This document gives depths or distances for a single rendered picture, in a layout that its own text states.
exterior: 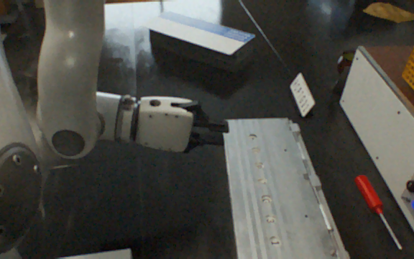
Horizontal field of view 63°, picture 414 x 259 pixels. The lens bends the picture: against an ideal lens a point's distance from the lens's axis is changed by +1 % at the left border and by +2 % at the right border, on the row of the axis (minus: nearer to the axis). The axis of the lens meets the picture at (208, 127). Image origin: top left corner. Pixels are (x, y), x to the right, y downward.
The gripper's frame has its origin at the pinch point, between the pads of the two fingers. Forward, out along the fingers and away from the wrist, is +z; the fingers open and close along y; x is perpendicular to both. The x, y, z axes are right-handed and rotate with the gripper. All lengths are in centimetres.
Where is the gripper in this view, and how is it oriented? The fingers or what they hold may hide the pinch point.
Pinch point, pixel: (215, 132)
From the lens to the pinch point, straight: 65.0
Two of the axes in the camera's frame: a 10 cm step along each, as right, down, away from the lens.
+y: -2.2, 7.5, 6.3
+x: 0.5, 6.5, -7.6
